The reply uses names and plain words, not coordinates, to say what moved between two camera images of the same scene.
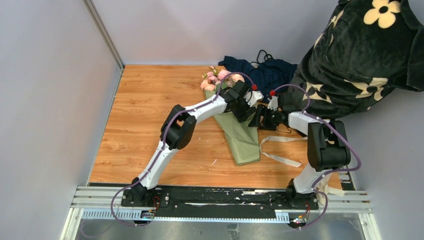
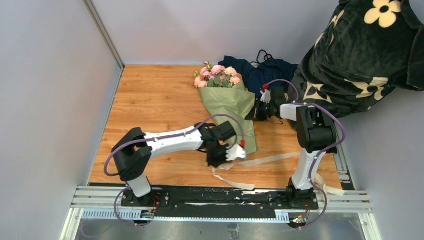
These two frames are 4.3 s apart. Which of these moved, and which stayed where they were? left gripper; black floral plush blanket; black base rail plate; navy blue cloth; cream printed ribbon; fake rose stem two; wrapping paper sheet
Moved: wrapping paper sheet; left gripper; fake rose stem two; cream printed ribbon
Stayed: black base rail plate; black floral plush blanket; navy blue cloth
